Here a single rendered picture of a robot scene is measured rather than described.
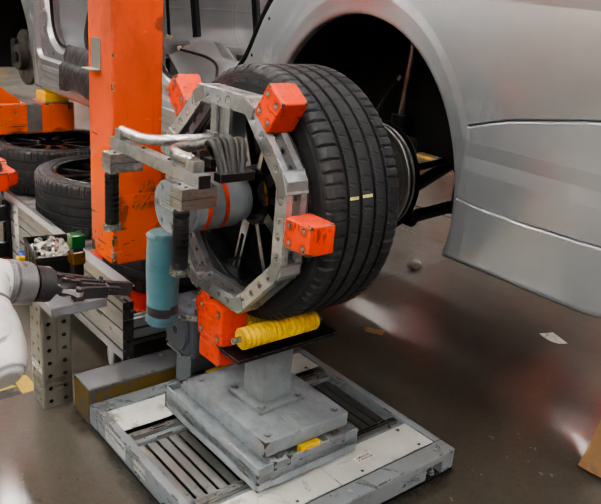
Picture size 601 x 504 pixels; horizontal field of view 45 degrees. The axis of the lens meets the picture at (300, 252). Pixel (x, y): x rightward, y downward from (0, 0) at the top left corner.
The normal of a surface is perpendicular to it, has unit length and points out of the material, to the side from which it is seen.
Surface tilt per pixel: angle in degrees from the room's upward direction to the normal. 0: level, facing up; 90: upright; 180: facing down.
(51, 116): 90
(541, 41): 90
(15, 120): 90
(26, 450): 0
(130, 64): 90
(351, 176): 69
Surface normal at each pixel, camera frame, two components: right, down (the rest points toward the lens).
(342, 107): 0.46, -0.53
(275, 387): 0.62, 0.32
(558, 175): -0.78, 0.15
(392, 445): 0.08, -0.94
